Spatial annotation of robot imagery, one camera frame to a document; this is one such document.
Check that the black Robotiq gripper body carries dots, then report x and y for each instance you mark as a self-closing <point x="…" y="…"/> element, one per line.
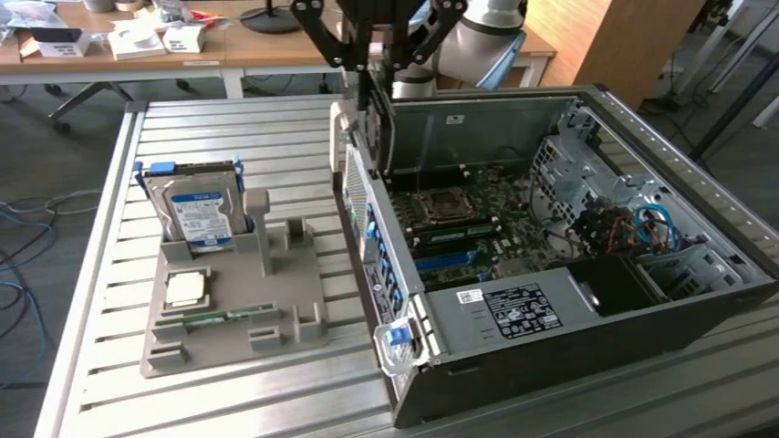
<point x="383" y="11"/>

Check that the graphics card with metal bracket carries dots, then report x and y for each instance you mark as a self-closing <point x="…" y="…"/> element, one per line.
<point x="374" y="137"/>

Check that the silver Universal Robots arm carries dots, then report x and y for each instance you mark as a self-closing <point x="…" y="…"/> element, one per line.
<point x="480" y="41"/>

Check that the wooden office desk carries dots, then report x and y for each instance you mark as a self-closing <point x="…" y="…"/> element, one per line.
<point x="274" y="50"/>
<point x="91" y="61"/>

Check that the black round lamp base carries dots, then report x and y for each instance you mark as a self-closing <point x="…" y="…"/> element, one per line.
<point x="268" y="23"/>

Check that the orange small tool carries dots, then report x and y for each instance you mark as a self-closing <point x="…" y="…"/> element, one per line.
<point x="200" y="17"/>

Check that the small white labelled box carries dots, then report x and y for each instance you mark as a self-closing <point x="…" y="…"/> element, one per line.
<point x="183" y="40"/>

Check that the brown tape roll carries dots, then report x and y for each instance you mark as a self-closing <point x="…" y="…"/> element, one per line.
<point x="128" y="4"/>

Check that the grey cup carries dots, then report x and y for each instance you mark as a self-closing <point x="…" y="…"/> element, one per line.
<point x="98" y="4"/>

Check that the metal CPU socket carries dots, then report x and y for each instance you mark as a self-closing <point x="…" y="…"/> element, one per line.
<point x="447" y="205"/>

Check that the perforated metal drive cage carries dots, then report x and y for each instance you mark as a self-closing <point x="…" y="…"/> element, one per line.
<point x="566" y="182"/>

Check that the black desk leg with casters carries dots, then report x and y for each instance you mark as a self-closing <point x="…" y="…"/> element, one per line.
<point x="91" y="93"/>

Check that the white box with black lid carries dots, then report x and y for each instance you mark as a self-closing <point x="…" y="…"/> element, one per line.
<point x="60" y="45"/>

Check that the installed dark RAM stick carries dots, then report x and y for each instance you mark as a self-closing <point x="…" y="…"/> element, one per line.
<point x="463" y="233"/>

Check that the hard disk in blue caddy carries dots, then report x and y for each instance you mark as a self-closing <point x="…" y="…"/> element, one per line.
<point x="200" y="214"/>

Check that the green motherboard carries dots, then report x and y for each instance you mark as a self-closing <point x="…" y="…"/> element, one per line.
<point x="518" y="237"/>

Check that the clear plastic bags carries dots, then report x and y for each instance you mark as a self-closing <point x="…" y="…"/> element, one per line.
<point x="24" y="16"/>

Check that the blue expansion slot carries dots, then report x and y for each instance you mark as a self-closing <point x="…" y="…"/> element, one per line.
<point x="444" y="261"/>

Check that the black metal pole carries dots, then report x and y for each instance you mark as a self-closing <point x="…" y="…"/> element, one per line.
<point x="739" y="98"/>

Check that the grey plastic parts rack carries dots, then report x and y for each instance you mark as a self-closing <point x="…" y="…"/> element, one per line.
<point x="243" y="292"/>

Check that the silver CPU chip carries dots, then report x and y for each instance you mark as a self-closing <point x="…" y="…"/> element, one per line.
<point x="187" y="290"/>

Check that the green RAM stick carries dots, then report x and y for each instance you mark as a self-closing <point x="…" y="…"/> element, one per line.
<point x="212" y="315"/>

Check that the grey power supply unit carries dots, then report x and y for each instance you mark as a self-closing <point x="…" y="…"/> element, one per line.
<point x="468" y="328"/>

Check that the blue case latch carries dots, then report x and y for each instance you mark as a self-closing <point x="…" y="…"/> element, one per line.
<point x="399" y="336"/>

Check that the metal disk bay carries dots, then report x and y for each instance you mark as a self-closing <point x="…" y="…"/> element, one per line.
<point x="694" y="274"/>

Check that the open black PC case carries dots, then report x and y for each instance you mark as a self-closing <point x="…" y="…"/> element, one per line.
<point x="547" y="378"/>

